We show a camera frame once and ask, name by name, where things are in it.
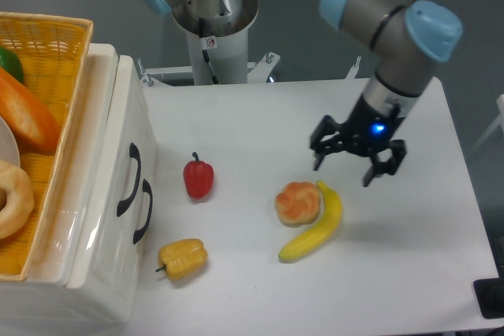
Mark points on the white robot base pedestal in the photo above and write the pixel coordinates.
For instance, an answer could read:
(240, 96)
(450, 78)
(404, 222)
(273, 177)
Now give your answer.
(217, 36)

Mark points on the black device at edge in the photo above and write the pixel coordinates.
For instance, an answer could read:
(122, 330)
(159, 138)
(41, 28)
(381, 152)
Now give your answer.
(489, 295)

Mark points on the yellow wicker basket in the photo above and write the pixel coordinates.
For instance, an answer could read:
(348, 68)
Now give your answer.
(52, 51)

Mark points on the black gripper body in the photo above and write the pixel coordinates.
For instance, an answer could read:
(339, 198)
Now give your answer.
(367, 131)

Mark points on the red bell pepper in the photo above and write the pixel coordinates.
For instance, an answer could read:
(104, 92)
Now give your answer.
(198, 177)

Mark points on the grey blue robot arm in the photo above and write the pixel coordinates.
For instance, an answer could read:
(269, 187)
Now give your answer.
(411, 37)

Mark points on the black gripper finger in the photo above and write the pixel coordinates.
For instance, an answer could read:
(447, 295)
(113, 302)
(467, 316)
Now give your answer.
(324, 140)
(388, 167)

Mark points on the yellow banana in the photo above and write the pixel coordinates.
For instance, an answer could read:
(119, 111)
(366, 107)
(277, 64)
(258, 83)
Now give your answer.
(322, 228)

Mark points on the green lime fruit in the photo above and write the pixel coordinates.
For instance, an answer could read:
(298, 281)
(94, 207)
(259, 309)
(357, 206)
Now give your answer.
(11, 63)

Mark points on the white frame at right edge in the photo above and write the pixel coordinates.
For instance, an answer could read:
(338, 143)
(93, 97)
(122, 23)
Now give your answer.
(494, 128)

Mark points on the round swirl bread roll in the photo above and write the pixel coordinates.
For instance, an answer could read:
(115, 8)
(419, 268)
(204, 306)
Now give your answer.
(298, 203)

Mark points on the white drawer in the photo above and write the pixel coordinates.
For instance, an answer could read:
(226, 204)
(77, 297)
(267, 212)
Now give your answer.
(134, 210)
(97, 252)

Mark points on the white plate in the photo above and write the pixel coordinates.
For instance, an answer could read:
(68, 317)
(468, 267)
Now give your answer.
(8, 145)

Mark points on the white drawer cabinet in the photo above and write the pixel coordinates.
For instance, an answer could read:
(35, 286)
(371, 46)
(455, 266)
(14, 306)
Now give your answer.
(44, 294)

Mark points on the orange baguette bread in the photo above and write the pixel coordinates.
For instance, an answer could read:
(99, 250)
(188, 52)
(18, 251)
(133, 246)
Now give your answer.
(25, 115)

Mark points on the beige bagel donut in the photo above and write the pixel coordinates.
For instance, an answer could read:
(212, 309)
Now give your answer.
(20, 200)

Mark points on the yellow bell pepper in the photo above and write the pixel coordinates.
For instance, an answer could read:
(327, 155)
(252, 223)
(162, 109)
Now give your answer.
(182, 258)

